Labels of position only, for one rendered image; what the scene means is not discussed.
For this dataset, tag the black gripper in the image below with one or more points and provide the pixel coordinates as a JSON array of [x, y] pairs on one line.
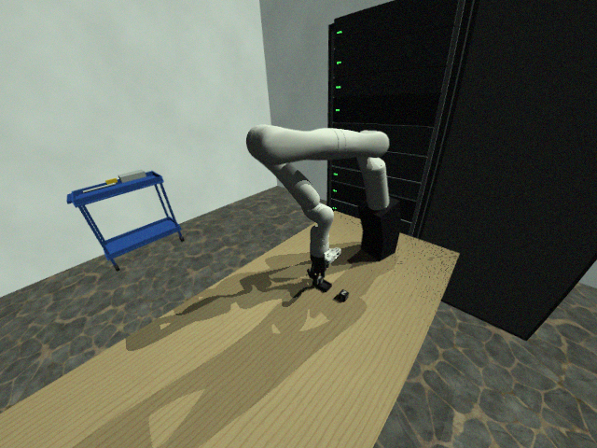
[[317, 268]]

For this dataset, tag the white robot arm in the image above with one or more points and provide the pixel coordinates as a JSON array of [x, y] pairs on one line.
[[278, 147]]

